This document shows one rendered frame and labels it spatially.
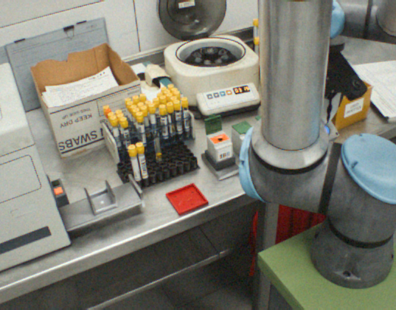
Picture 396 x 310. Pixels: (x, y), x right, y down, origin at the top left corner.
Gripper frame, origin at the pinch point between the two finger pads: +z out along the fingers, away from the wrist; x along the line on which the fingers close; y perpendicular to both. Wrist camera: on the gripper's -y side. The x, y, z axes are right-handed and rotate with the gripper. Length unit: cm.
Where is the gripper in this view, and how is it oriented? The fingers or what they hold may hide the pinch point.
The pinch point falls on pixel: (326, 123)
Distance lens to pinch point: 103.3
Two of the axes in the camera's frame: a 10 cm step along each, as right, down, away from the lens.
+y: -4.6, -5.3, 7.1
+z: 0.6, 7.9, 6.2
